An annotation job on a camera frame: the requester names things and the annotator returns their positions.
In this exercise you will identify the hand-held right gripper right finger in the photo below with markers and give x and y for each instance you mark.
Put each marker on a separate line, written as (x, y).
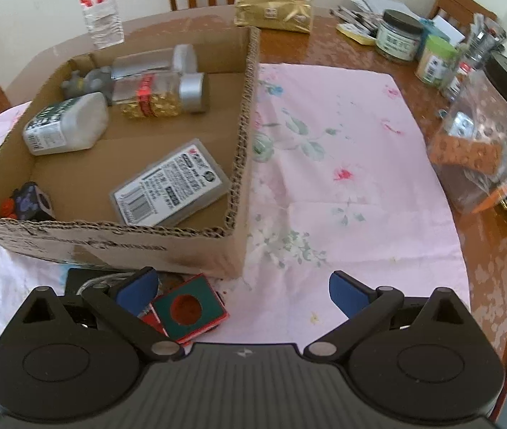
(347, 292)

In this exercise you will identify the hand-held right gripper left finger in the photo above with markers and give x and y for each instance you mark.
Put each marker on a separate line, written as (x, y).
(139, 292)

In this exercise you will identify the red and green toy block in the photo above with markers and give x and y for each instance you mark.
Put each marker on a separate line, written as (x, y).
(191, 308)

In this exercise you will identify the cardboard box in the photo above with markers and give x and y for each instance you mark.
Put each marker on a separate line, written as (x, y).
(101, 250)

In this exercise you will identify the pink card case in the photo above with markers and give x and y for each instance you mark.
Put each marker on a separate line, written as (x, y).
(171, 183)

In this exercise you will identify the black fidget cube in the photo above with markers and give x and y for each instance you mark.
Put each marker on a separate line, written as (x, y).
(30, 201)

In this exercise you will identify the white pill bottle green label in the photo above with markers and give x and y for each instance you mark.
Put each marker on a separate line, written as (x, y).
(66, 125)

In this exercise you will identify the gold flake jar silver lid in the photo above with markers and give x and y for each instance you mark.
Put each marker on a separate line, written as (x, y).
(159, 96)

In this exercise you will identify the grey toy figure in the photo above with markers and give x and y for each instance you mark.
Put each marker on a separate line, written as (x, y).
(88, 85)

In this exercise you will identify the clear plastic jar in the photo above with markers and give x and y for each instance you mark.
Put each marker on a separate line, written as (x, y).
(146, 60)

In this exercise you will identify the pink floral cloth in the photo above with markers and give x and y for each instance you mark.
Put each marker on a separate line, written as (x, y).
(347, 210)

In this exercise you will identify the large clear jar black lid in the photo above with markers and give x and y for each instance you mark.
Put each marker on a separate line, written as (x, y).
(477, 143)

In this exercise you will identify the green lid bottle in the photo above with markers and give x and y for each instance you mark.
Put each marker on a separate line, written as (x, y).
(434, 62)

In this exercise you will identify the yellow sticky note pad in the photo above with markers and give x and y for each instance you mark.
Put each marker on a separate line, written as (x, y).
(356, 35)

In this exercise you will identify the small jar dark lid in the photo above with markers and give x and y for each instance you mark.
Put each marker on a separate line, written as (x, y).
(398, 35)

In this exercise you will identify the glass holder with stationery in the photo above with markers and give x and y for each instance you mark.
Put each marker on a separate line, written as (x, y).
(477, 53)

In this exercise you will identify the bunch of pens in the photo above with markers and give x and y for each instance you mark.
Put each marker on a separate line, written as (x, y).
(352, 17)

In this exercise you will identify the clear water bottle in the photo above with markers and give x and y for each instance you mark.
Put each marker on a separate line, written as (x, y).
(99, 9)

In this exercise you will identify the stack of white papers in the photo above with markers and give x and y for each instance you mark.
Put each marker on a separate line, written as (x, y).
(378, 2)

